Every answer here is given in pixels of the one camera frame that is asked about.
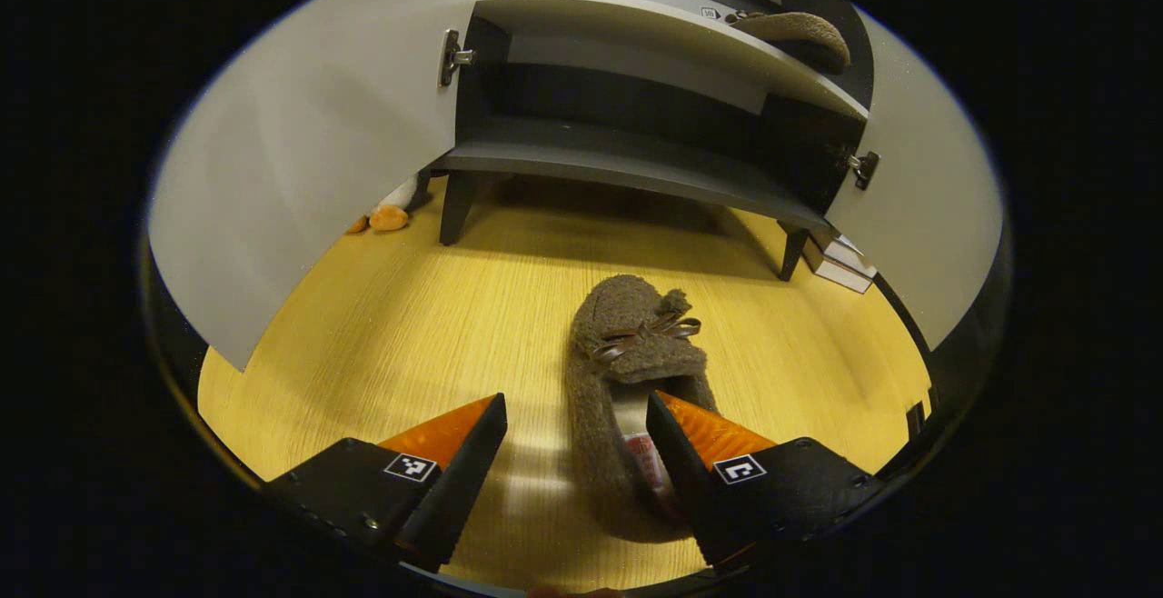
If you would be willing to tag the white cabinet door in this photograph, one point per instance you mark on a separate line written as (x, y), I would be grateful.
(927, 180)
(318, 125)

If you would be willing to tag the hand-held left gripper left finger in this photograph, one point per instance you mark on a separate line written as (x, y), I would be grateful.
(459, 484)

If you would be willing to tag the plush toy with orange feet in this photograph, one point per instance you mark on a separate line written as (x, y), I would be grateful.
(389, 218)

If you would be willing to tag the brown fuzzy shoe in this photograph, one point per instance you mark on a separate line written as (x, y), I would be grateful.
(800, 30)
(600, 434)

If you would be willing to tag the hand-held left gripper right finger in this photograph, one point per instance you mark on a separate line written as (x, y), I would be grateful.
(695, 480)

